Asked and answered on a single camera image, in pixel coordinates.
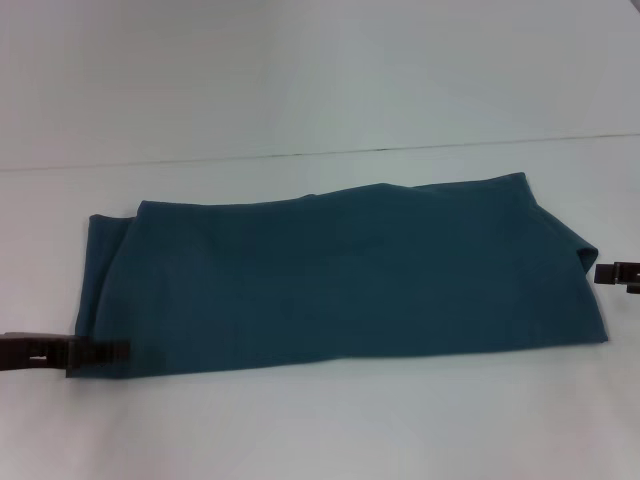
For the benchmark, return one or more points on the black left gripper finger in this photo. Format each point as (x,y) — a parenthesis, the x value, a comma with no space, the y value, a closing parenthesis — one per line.
(97,355)

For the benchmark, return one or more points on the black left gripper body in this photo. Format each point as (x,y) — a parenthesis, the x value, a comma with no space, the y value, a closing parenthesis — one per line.
(32,352)

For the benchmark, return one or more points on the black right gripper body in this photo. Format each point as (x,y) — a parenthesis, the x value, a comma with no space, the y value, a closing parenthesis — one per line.
(631,275)

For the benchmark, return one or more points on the teal t-shirt with FREE print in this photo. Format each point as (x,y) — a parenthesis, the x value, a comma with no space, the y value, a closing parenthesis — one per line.
(325,280)

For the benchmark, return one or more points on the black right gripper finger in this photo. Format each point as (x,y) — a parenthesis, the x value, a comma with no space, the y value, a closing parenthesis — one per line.
(607,274)

